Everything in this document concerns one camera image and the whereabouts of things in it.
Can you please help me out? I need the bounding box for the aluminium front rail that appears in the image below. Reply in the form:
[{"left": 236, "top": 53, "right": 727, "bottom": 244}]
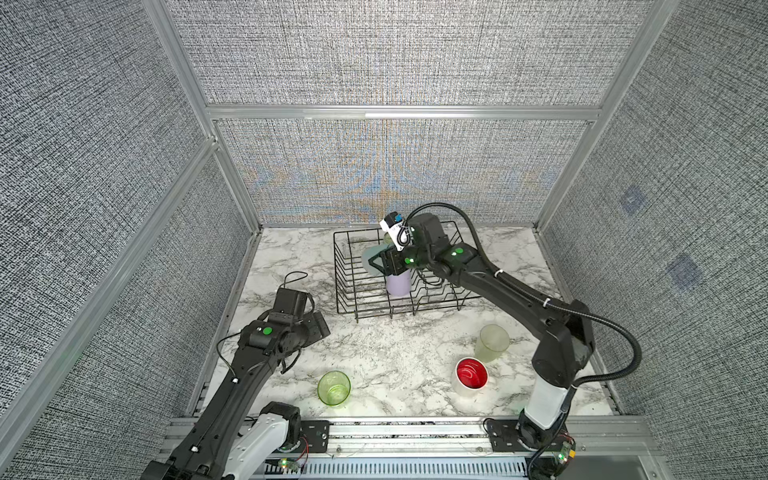
[{"left": 251, "top": 416, "right": 673, "bottom": 479}]

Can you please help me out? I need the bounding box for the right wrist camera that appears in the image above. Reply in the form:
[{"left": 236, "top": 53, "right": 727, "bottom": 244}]
[{"left": 379, "top": 211, "right": 410, "bottom": 235}]

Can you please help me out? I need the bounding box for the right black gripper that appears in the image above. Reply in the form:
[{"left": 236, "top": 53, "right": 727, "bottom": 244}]
[{"left": 369, "top": 238, "right": 437, "bottom": 276}]

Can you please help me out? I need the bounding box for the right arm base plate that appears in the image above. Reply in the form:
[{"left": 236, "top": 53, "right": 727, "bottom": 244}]
[{"left": 482, "top": 418, "right": 542, "bottom": 453}]

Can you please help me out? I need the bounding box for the lilac plastic cup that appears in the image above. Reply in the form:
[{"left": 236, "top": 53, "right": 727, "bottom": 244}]
[{"left": 386, "top": 270, "right": 411, "bottom": 298}]

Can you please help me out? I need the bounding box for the pale green translucent cup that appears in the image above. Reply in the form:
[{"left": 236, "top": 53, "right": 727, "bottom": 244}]
[{"left": 474, "top": 324, "right": 510, "bottom": 363}]

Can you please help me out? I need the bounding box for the black wire dish rack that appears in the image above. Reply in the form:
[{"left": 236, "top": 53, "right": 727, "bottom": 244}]
[{"left": 333, "top": 228, "right": 479, "bottom": 320}]

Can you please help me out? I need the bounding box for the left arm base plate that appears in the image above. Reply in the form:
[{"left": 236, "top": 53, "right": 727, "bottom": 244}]
[{"left": 278, "top": 420, "right": 331, "bottom": 455}]

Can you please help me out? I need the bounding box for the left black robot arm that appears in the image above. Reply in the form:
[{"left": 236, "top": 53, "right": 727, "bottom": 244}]
[{"left": 141, "top": 287, "right": 330, "bottom": 479}]

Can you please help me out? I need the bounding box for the red and white cup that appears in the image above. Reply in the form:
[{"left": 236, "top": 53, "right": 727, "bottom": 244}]
[{"left": 451, "top": 357, "right": 489, "bottom": 397}]

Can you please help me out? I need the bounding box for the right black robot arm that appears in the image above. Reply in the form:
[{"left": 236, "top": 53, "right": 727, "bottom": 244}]
[{"left": 369, "top": 212, "right": 595, "bottom": 451}]

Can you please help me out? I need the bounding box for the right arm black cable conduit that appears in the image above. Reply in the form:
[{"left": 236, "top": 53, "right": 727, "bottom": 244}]
[{"left": 404, "top": 202, "right": 643, "bottom": 475}]

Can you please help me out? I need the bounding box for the teal translucent cup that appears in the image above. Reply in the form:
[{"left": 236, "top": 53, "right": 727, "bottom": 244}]
[{"left": 361, "top": 244, "right": 388, "bottom": 276}]

